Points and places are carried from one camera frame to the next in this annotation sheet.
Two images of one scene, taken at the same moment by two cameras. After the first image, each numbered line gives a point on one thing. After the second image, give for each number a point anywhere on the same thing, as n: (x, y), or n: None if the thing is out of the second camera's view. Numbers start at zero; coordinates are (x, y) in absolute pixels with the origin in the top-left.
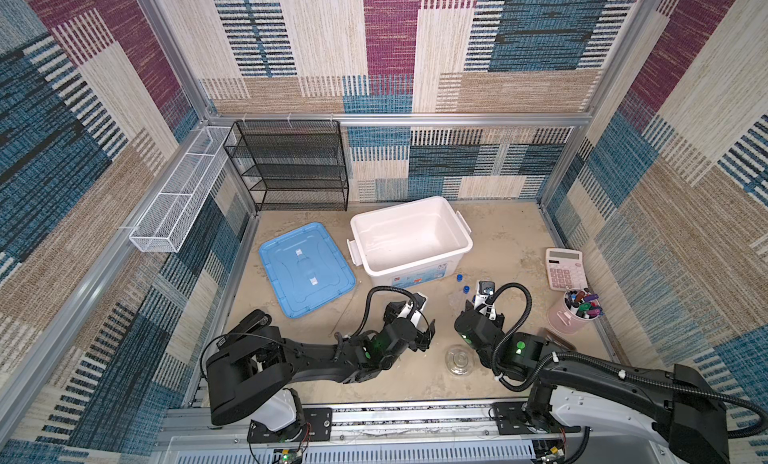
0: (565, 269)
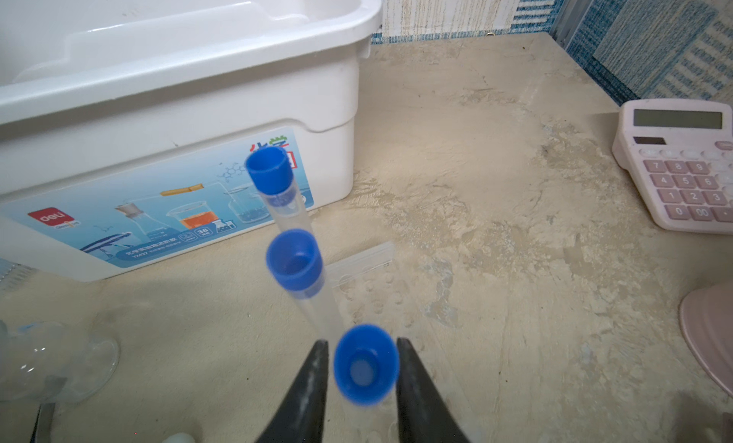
0: (680, 152)
